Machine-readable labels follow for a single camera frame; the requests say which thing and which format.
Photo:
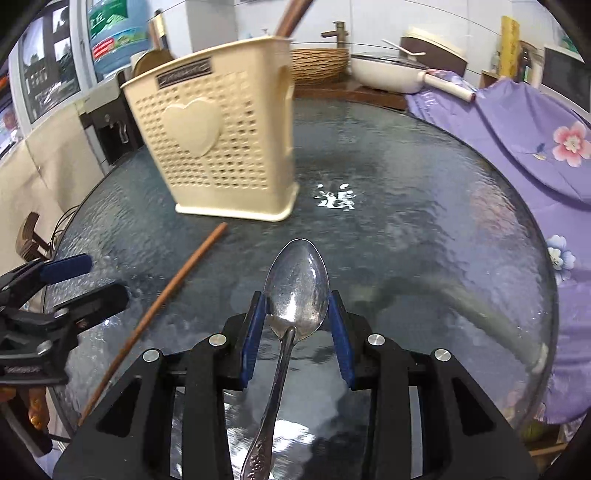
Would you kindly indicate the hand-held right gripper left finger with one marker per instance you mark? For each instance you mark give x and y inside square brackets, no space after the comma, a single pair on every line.
[254,332]

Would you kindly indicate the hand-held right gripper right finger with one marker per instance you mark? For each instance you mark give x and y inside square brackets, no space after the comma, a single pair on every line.
[339,332]

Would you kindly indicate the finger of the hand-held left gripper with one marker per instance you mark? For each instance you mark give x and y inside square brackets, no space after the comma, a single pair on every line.
[64,268]
[94,300]

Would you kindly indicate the steel spoon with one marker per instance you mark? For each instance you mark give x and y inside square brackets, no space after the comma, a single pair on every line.
[298,286]

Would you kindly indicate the brown wooden chopstick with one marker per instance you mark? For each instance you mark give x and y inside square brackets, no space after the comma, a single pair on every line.
[293,18]
[184,273]

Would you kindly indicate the cream plastic utensil holder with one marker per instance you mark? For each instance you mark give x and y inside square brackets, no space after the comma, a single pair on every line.
[240,152]

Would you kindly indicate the person's left hand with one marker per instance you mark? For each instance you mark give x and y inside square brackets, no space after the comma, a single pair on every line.
[36,410]

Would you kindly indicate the wooden chair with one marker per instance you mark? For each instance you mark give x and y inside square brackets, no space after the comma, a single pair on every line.
[30,235]

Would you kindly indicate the water dispenser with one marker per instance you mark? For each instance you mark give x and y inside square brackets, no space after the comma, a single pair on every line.
[111,129]

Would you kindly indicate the window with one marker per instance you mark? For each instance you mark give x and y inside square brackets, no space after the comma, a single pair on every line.
[46,69]

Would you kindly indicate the blue water jug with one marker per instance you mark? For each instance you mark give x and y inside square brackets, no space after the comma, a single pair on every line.
[120,41]

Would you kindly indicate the brown wooden board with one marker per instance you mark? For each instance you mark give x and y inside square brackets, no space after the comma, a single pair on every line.
[360,92]

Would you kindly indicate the white frying pan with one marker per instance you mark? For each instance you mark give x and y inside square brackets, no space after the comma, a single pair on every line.
[383,77]

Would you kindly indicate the woven brown basin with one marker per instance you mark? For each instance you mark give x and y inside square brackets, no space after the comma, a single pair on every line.
[318,67]

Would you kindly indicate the purple floral cloth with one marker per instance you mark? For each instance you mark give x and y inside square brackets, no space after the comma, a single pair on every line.
[531,138]

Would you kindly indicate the white ladle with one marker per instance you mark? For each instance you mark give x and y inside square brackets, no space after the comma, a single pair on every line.
[401,48]

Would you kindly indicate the white brown rice cooker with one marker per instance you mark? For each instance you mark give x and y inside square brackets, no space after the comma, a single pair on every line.
[438,55]

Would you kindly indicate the brass faucet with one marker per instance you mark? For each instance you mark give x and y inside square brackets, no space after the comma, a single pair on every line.
[339,34]

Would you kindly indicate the yellow box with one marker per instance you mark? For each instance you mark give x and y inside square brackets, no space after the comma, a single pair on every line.
[510,46]

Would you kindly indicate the dark monitor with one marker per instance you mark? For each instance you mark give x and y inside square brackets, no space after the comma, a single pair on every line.
[565,76]

